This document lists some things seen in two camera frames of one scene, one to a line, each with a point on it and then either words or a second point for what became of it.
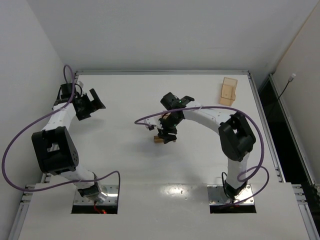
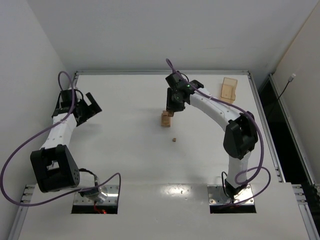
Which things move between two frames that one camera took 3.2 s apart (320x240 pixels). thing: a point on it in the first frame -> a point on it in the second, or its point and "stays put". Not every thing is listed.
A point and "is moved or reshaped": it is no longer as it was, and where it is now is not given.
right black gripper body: [165, 133] -> [173, 105]
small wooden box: [228, 90] stays put
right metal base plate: [217, 195] stays put
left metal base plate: [110, 196] stays put
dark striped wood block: [157, 140] is moved or reshaped
